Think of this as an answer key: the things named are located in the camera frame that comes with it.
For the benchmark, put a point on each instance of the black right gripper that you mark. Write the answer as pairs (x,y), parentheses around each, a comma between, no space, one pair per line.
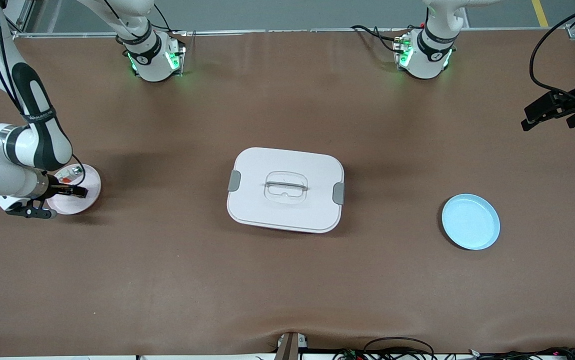
(59,189)

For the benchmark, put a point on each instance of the light blue round plate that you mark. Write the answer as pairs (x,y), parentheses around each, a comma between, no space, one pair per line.
(470,222)

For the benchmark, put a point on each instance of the brown table edge bracket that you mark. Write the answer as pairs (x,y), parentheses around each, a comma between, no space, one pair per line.
(287,347)

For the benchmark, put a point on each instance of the pink box with white lid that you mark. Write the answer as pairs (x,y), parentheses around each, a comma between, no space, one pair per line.
(287,210)

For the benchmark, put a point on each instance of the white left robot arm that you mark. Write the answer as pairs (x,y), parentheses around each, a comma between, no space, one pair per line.
(432,50)

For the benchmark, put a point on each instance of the pink round plate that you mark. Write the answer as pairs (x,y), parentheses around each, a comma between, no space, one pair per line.
(87,197)

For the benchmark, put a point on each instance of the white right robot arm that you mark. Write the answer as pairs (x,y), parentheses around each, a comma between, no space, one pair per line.
(37,125)

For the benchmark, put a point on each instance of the metal table edge rail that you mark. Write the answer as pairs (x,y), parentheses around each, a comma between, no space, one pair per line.
(247,32)

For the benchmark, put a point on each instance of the small red white object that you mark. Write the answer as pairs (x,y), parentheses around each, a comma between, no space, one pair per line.
(75,172)

